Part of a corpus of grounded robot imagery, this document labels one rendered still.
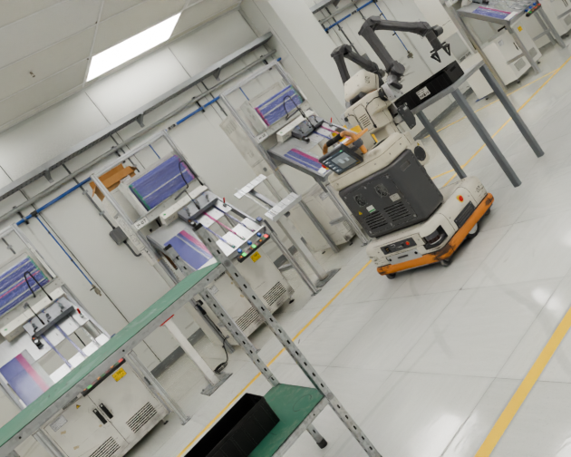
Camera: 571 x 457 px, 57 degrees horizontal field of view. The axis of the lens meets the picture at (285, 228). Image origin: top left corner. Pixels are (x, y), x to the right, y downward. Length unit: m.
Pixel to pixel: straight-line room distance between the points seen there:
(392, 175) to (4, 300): 2.87
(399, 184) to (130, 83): 4.16
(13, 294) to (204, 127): 3.27
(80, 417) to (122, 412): 0.29
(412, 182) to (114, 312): 3.71
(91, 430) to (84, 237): 2.37
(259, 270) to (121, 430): 1.64
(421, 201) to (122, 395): 2.56
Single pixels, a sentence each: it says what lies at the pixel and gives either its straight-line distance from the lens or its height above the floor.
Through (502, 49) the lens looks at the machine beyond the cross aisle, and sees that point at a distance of 7.55.
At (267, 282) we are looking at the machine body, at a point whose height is 0.29.
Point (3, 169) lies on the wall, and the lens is 6.07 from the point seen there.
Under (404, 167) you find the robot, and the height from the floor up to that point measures 0.61.
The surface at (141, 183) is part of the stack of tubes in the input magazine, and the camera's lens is 4.56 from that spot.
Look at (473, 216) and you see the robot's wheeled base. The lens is 3.43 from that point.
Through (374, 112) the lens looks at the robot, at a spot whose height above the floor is 0.97.
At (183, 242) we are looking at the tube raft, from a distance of 4.33.
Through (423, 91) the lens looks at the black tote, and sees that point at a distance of 3.91.
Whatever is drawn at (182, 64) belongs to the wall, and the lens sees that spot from 6.86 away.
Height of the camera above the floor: 1.13
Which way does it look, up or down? 7 degrees down
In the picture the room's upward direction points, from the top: 37 degrees counter-clockwise
